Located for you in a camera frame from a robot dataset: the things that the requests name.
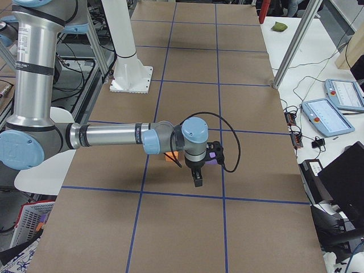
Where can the red cylinder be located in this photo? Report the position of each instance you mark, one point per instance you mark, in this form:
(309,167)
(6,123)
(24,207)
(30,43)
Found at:
(263,10)

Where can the orange foam block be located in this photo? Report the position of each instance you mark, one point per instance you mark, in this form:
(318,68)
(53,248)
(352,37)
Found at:
(171,156)

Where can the purple foam block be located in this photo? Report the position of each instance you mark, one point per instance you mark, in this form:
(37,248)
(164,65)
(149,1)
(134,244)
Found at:
(212,159)

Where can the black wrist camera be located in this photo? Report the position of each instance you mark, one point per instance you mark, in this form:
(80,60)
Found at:
(218,149)

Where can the white perforated basket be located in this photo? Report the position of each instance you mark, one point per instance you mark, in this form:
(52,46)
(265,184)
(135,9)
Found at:
(28,219)

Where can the olive green bean bag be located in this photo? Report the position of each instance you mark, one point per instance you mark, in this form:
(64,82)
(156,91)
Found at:
(279,27)

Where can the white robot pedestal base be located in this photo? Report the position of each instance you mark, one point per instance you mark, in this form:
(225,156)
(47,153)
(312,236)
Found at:
(130,75)

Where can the aluminium frame post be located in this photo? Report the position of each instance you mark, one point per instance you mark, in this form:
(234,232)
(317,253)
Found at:
(298,37)

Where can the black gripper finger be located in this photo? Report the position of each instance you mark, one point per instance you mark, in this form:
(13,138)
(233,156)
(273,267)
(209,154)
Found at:
(197,177)

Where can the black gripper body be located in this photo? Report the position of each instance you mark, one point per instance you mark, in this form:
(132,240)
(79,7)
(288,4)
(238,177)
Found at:
(195,165)

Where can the far blue teach pendant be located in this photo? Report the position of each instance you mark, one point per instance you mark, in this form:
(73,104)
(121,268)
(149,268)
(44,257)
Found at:
(345,94)

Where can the aluminium frame rack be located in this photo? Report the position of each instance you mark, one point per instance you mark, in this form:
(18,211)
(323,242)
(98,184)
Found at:
(81,65)

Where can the near blue teach pendant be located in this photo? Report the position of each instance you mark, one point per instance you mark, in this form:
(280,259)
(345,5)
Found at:
(326,118)

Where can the blue teach pendant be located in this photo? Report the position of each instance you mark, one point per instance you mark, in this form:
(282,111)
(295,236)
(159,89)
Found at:
(345,94)
(326,118)

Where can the white plastic chair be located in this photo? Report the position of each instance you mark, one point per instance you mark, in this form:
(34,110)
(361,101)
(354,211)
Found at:
(48,177)

